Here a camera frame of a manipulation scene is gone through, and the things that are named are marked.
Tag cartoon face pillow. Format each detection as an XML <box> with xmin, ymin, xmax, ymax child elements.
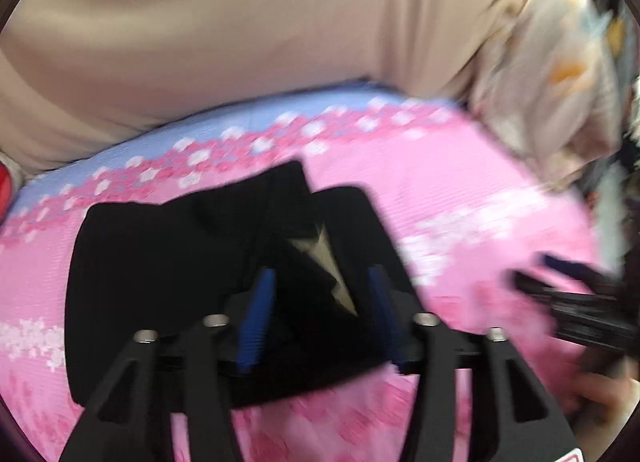
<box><xmin>0</xmin><ymin>162</ymin><xmax>15</xmax><ymax>225</ymax></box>

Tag black pants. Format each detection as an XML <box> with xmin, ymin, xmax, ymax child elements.
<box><xmin>64</xmin><ymin>159</ymin><xmax>432</xmax><ymax>409</ymax></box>

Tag beige hanging cloth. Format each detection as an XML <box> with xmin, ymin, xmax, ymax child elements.
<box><xmin>0</xmin><ymin>0</ymin><xmax>531</xmax><ymax>175</ymax></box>

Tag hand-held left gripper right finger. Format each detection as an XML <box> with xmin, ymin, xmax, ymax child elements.
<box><xmin>367</xmin><ymin>266</ymin><xmax>576</xmax><ymax>462</ymax></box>

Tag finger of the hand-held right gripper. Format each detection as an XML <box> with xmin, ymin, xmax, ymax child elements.
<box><xmin>536</xmin><ymin>252</ymin><xmax>581</xmax><ymax>277</ymax></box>
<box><xmin>510</xmin><ymin>269</ymin><xmax>568</xmax><ymax>305</ymax></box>

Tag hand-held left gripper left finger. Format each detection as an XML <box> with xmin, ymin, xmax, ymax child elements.
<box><xmin>60</xmin><ymin>267</ymin><xmax>277</xmax><ymax>462</ymax></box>

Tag cream floral quilt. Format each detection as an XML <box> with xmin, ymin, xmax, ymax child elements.
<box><xmin>467</xmin><ymin>0</ymin><xmax>626</xmax><ymax>183</ymax></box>

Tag pink rose bed sheet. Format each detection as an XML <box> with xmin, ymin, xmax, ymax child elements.
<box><xmin>0</xmin><ymin>88</ymin><xmax>618</xmax><ymax>462</ymax></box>

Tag person's right hand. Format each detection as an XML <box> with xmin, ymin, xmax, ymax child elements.
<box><xmin>572</xmin><ymin>372</ymin><xmax>640</xmax><ymax>438</ymax></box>

